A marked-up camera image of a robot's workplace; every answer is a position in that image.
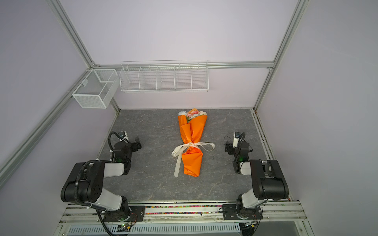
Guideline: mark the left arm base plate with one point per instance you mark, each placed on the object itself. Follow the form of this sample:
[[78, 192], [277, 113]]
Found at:
[[135, 214]]

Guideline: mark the white fake rose stem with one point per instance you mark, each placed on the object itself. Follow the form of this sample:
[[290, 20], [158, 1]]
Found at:
[[183, 113]]

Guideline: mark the cream fake rose stem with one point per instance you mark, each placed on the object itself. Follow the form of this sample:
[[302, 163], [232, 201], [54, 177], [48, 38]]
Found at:
[[202, 113]]

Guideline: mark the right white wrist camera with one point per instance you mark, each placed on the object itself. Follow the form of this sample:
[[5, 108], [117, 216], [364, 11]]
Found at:
[[236, 139]]

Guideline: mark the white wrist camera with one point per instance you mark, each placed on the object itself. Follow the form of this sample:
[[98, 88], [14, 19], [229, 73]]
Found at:
[[236, 139], [123, 137]]

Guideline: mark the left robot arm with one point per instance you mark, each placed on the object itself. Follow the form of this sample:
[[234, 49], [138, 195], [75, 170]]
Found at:
[[84, 185]]

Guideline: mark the small white mesh basket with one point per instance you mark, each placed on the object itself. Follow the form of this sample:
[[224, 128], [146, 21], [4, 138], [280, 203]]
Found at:
[[97, 89]]

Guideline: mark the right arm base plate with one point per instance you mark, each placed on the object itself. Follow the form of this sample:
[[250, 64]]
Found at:
[[235, 212]]

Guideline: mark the long white wire basket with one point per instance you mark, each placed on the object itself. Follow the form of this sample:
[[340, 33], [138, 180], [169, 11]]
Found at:
[[171, 75]]

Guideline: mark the orange wrapping paper sheet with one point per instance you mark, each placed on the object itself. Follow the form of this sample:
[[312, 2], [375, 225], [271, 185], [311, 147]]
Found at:
[[191, 132]]

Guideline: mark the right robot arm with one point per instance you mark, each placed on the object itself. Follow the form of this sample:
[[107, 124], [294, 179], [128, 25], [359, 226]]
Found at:
[[268, 184]]

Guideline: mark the white printed ribbon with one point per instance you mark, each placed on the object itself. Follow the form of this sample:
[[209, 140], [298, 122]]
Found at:
[[179, 150]]

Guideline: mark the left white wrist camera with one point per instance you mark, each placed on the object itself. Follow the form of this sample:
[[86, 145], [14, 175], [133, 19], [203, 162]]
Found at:
[[123, 137]]

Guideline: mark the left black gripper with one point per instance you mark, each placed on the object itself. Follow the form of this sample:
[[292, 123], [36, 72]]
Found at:
[[133, 145]]

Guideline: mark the aluminium front rail frame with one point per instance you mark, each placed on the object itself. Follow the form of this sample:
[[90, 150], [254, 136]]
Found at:
[[159, 218]]

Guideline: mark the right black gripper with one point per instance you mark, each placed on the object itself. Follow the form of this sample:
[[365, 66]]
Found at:
[[230, 148]]

